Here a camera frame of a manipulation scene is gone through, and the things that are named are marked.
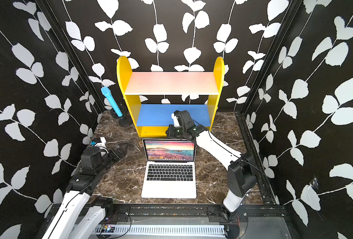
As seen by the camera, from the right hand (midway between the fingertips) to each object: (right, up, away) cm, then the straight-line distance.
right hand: (163, 130), depth 81 cm
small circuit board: (-27, -48, -10) cm, 55 cm away
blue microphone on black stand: (-34, +6, +31) cm, 46 cm away
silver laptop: (+3, -24, +7) cm, 25 cm away
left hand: (-20, -8, -6) cm, 22 cm away
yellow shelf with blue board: (-13, +24, +33) cm, 43 cm away
